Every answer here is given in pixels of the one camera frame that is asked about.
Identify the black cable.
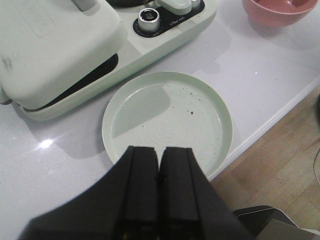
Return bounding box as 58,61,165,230
312,147,320,186

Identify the pink plastic bowl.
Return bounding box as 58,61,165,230
242,0,319,28

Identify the right silver control knob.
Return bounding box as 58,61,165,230
190,0,201,10

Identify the left silver control knob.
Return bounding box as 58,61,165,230
137,8,161,33

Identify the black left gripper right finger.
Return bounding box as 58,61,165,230
159,147,253,240

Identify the black round frying pan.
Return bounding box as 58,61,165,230
106,0,151,8

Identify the mint green breakfast maker base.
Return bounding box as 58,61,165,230
1,0,218,121

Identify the silver control knob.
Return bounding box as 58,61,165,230
137,8,161,33
190,0,201,10

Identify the mint green sandwich maker lid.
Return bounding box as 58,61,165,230
0,0,127,110

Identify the mint green round plate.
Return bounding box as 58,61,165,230
101,71,233,178

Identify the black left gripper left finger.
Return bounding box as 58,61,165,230
19,146,158,240

